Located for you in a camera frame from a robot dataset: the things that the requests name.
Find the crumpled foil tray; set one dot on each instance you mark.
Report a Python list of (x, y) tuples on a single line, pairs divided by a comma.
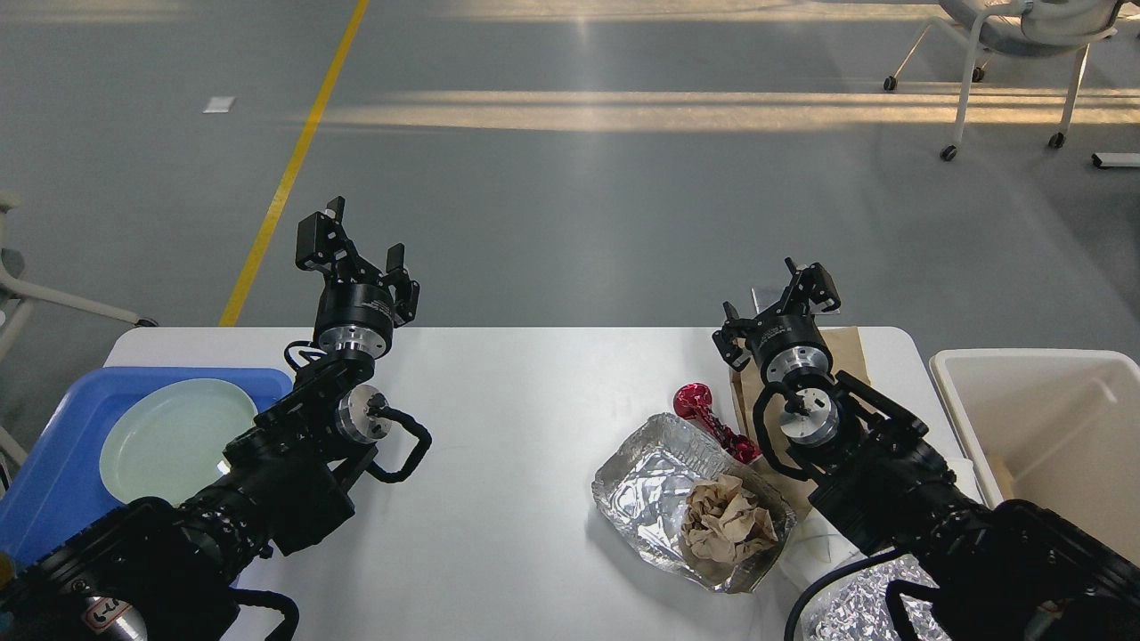
[(855, 608)]

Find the aluminium foil tray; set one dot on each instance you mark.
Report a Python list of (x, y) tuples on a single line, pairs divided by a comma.
[(643, 490)]

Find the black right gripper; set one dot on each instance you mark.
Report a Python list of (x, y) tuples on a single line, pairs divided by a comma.
[(786, 343)]

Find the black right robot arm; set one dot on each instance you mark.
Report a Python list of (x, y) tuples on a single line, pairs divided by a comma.
[(1013, 572)]

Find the white bar on floor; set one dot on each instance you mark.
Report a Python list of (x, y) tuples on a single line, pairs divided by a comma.
[(1116, 159)]

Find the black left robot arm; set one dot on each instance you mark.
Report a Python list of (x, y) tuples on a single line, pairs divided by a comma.
[(153, 571)]

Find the white plastic bin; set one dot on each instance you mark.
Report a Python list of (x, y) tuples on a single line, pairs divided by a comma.
[(1057, 427)]

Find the white chair base left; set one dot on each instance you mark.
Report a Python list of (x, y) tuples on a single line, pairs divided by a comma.
[(24, 295)]

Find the mint green plate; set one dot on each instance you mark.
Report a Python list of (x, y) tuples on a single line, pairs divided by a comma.
[(170, 444)]

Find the blue plastic tray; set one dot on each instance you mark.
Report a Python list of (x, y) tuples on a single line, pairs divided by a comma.
[(59, 491)]

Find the left clear floor plate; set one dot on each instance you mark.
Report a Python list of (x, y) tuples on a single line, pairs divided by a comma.
[(765, 297)]

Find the white rolling chair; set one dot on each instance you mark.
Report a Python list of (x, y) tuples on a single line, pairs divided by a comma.
[(1026, 29)]

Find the crumpled brown paper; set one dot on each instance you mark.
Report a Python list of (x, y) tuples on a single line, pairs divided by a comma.
[(724, 522)]

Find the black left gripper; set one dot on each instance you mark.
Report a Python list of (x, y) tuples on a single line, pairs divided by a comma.
[(354, 314)]

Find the white floor tag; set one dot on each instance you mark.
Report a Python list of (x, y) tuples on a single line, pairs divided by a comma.
[(217, 105)]

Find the red shiny wrapper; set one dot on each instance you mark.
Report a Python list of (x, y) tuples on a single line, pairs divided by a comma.
[(694, 402)]

